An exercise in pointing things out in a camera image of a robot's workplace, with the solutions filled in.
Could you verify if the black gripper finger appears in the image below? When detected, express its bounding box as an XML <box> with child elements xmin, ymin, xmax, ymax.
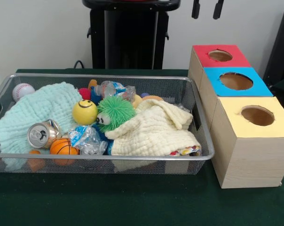
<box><xmin>191</xmin><ymin>0</ymin><xmax>201</xmax><ymax>19</ymax></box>
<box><xmin>213</xmin><ymin>0</ymin><xmax>225</xmax><ymax>20</ymax></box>

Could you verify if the crushed clear plastic bottle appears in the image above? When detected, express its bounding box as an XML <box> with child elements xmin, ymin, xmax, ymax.
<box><xmin>68</xmin><ymin>125</ymin><xmax>109</xmax><ymax>155</ymax></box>
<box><xmin>95</xmin><ymin>81</ymin><xmax>136</xmax><ymax>102</ymax></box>

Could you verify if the wooden box with three holes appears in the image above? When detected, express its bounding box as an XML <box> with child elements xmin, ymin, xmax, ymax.
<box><xmin>188</xmin><ymin>44</ymin><xmax>284</xmax><ymax>189</ymax></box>

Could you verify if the green spiky toy with eyes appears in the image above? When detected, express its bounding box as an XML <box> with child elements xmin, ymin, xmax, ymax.
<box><xmin>96</xmin><ymin>96</ymin><xmax>136</xmax><ymax>134</ymax></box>

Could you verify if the cream yellow waffle cloth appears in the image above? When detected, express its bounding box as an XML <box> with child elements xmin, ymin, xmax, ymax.
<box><xmin>104</xmin><ymin>98</ymin><xmax>202</xmax><ymax>157</ymax></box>

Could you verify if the colourful spiky caterpillar toy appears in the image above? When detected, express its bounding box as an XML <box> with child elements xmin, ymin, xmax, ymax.
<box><xmin>78</xmin><ymin>88</ymin><xmax>103</xmax><ymax>105</ymax></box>

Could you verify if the yellow smiley ball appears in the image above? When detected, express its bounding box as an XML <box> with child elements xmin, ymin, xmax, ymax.
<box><xmin>72</xmin><ymin>99</ymin><xmax>98</xmax><ymax>125</ymax></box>

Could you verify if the mint green waffle cloth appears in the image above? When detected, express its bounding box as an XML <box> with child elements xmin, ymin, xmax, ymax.
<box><xmin>0</xmin><ymin>81</ymin><xmax>83</xmax><ymax>171</ymax></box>

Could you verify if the white baseball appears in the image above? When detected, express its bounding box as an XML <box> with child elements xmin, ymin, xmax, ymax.
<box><xmin>12</xmin><ymin>83</ymin><xmax>36</xmax><ymax>102</ymax></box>

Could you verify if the orange toy basketball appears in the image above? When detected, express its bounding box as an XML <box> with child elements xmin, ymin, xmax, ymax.
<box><xmin>49</xmin><ymin>138</ymin><xmax>79</xmax><ymax>156</ymax></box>

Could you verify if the crushed silver can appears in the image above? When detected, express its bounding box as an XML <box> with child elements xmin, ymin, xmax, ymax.
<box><xmin>27</xmin><ymin>119</ymin><xmax>63</xmax><ymax>149</ymax></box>

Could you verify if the dark green table cloth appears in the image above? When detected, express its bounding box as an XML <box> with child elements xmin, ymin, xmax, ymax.
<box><xmin>0</xmin><ymin>68</ymin><xmax>284</xmax><ymax>226</ymax></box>

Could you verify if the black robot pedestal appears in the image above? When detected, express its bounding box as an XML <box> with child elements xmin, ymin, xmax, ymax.
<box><xmin>82</xmin><ymin>0</ymin><xmax>181</xmax><ymax>70</ymax></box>

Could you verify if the silver wire mesh bin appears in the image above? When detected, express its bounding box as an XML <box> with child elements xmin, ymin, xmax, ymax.
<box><xmin>0</xmin><ymin>73</ymin><xmax>215</xmax><ymax>175</ymax></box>

